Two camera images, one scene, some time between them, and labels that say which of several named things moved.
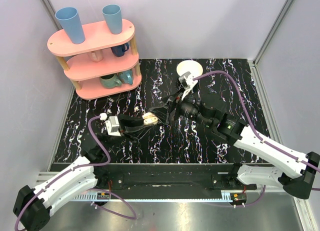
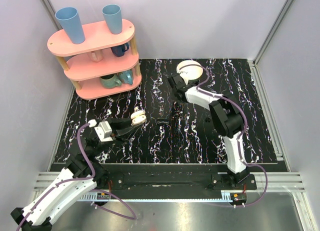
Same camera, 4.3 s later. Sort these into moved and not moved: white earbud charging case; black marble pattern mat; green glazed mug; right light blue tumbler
Moved: white earbud charging case
Not moved: right light blue tumbler; green glazed mug; black marble pattern mat
